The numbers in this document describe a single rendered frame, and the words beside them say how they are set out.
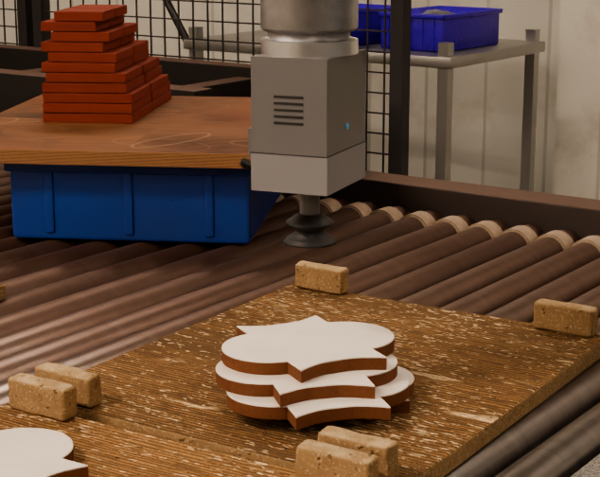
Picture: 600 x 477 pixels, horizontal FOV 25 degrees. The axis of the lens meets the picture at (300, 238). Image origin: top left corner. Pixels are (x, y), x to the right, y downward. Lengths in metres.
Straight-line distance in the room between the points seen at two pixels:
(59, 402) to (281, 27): 0.33
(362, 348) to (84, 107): 0.87
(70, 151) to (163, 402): 0.61
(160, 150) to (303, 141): 0.63
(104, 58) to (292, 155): 0.86
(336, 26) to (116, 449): 0.35
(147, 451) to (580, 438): 0.34
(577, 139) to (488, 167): 0.42
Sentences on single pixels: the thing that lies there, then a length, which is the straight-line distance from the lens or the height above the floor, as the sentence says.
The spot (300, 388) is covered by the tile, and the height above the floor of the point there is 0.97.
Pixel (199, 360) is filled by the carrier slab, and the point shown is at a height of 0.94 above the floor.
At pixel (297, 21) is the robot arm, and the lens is 1.03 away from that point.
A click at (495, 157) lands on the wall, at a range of 4.81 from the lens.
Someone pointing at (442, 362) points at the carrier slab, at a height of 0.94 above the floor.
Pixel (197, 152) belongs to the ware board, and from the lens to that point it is 1.64.
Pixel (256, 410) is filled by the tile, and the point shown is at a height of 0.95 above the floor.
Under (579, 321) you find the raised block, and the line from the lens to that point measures 1.30.
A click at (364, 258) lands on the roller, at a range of 1.64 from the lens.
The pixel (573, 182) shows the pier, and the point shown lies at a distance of 4.56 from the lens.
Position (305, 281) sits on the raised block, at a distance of 1.43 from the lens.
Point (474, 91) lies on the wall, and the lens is 4.80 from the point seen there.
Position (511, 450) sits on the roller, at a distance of 1.10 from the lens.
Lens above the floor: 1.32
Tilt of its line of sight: 13 degrees down
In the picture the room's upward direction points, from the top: straight up
